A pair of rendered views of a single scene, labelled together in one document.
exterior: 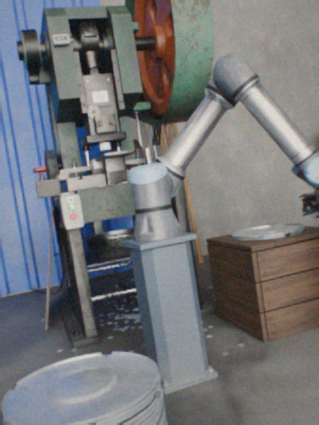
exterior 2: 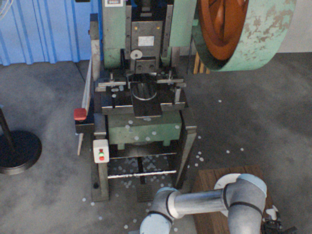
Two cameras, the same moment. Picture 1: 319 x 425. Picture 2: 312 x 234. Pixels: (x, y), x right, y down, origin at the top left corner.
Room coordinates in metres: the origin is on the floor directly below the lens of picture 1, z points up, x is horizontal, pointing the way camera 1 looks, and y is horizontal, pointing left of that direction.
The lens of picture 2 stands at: (0.81, 0.02, 1.97)
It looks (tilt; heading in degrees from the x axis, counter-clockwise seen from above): 47 degrees down; 5
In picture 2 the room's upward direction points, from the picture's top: 5 degrees clockwise
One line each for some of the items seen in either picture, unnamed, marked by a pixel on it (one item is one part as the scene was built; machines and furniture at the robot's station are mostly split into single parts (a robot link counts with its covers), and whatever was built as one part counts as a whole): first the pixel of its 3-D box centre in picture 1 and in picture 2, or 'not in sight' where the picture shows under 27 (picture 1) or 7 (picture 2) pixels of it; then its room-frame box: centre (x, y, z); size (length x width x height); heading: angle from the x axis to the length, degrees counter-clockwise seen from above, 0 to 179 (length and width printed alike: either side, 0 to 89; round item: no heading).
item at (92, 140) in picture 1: (103, 141); (142, 63); (2.16, 0.21, 0.86); 0.20 x 0.16 x 0.05; 107
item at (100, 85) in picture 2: (72, 168); (110, 80); (2.11, 0.37, 0.76); 0.17 x 0.06 x 0.10; 107
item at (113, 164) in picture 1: (115, 168); (145, 106); (1.99, 0.16, 0.72); 0.25 x 0.14 x 0.14; 17
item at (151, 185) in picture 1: (150, 184); (154, 231); (1.38, 0.01, 0.62); 0.13 x 0.12 x 0.14; 167
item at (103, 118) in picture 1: (100, 104); (144, 40); (2.12, 0.20, 1.04); 0.17 x 0.15 x 0.30; 17
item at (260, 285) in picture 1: (273, 275); (231, 211); (1.76, -0.43, 0.18); 0.40 x 0.38 x 0.35; 17
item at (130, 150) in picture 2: (121, 253); (138, 129); (2.17, 0.21, 0.31); 0.43 x 0.42 x 0.01; 107
